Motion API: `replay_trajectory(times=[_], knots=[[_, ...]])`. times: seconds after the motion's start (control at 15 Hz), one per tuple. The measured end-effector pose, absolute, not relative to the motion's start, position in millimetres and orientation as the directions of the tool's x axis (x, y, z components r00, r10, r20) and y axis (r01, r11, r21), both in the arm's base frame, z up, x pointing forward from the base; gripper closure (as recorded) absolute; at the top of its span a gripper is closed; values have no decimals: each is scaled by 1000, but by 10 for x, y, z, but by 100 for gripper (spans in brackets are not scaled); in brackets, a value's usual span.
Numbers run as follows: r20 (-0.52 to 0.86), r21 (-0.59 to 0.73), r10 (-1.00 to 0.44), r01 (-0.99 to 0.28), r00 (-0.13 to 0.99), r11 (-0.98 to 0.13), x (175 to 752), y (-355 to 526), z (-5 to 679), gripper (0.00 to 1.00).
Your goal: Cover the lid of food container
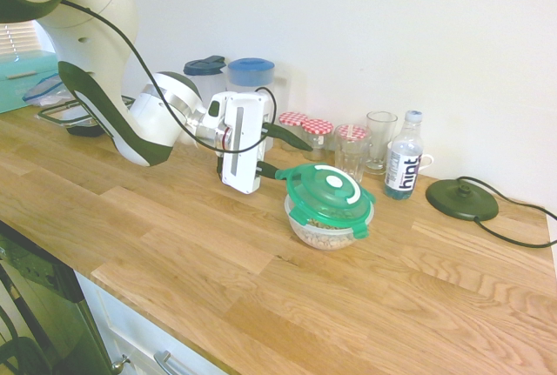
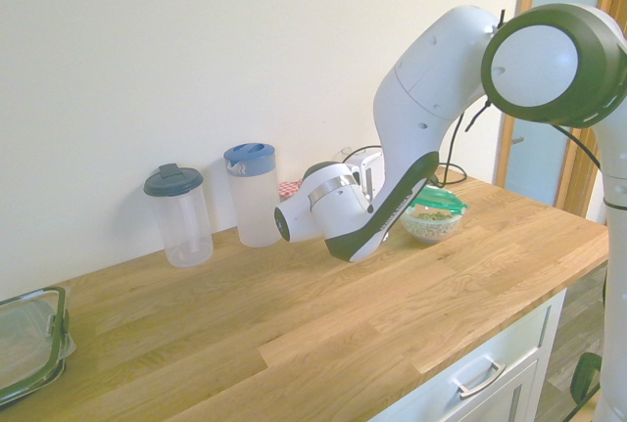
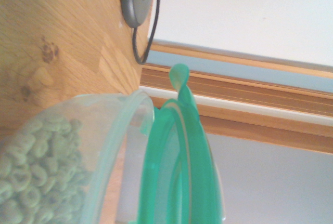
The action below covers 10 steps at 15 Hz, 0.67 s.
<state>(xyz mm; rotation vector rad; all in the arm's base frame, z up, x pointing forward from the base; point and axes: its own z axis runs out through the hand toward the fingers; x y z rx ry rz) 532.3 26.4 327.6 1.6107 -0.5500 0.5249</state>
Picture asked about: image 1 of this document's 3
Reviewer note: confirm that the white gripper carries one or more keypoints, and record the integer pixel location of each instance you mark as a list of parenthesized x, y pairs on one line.
[(243, 140)]

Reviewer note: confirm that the green round container lid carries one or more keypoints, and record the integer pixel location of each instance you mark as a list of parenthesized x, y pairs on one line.
[(322, 192)]

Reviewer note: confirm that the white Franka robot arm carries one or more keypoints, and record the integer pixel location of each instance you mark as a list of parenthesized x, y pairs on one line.
[(87, 22)]

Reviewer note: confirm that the jar with red checkered lid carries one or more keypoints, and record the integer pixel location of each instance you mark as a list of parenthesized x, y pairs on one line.
[(319, 128), (353, 131), (293, 119)]

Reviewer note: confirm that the clear pitcher with blue lid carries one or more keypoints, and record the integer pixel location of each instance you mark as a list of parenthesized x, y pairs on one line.
[(250, 72)]

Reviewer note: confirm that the clear plastic food bowl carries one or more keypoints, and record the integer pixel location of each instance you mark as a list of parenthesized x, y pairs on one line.
[(322, 241)]

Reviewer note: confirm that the clear pitcher with dark lid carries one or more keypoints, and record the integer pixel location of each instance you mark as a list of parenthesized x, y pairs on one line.
[(204, 66)]

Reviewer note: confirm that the rectangular container with clear lid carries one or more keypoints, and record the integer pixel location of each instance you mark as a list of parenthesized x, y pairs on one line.
[(56, 115)]

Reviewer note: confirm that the faceted glass tumbler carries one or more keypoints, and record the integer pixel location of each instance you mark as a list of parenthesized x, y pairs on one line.
[(350, 155)]

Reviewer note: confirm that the cereal rings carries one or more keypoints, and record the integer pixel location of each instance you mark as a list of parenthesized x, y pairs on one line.
[(326, 238)]

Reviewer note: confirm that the tall footed drinking glass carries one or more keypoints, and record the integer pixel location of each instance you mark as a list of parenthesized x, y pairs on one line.
[(380, 140)]

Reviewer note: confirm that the hint water bottle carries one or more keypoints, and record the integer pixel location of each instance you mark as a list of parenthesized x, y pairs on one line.
[(402, 175)]

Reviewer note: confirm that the white mug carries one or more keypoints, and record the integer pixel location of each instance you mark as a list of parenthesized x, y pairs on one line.
[(427, 161)]

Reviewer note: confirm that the dark round kettle base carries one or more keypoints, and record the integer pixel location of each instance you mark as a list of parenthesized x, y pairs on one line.
[(461, 203)]

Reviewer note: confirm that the white cabinet drawer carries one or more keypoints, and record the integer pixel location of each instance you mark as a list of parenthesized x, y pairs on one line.
[(130, 331)]

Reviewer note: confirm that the silver cabinet knob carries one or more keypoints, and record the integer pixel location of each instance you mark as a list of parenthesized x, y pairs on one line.
[(118, 364)]

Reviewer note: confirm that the teal bread box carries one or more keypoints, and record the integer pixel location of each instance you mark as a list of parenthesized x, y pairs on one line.
[(17, 83)]

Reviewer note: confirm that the dark steel dishwasher front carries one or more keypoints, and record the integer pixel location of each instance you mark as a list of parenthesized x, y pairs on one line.
[(48, 305)]

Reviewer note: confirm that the window blind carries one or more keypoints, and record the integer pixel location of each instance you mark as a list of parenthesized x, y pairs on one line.
[(17, 38)]

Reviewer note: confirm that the dark curved chair frame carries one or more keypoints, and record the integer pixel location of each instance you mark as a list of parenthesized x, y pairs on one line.
[(30, 349)]

